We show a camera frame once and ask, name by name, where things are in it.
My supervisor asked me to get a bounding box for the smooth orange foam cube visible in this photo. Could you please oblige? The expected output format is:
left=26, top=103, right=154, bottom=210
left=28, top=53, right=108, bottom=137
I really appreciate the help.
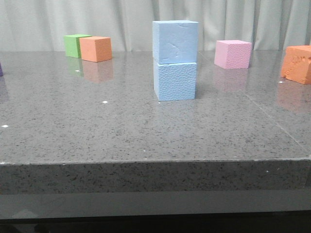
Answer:
left=80, top=36, right=112, bottom=62

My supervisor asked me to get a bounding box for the light blue foam cube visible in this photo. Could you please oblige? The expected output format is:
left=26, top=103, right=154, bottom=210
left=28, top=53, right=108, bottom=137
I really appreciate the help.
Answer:
left=154, top=60, right=197, bottom=101
left=153, top=20, right=198, bottom=64

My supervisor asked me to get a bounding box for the grey pleated curtain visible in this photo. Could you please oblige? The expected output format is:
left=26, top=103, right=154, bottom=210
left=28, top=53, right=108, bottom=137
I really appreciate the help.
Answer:
left=0, top=0, right=311, bottom=51

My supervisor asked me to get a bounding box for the dented orange foam cube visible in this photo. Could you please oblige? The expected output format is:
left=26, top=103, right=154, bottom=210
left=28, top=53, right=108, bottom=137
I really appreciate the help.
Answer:
left=280, top=45, right=311, bottom=84

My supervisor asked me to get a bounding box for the green foam cube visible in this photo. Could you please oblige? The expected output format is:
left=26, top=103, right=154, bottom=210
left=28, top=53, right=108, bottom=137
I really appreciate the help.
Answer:
left=63, top=34, right=91, bottom=58

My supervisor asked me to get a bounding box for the pink foam cube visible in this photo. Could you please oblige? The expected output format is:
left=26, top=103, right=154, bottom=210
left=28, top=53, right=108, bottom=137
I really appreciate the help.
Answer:
left=214, top=40, right=252, bottom=69

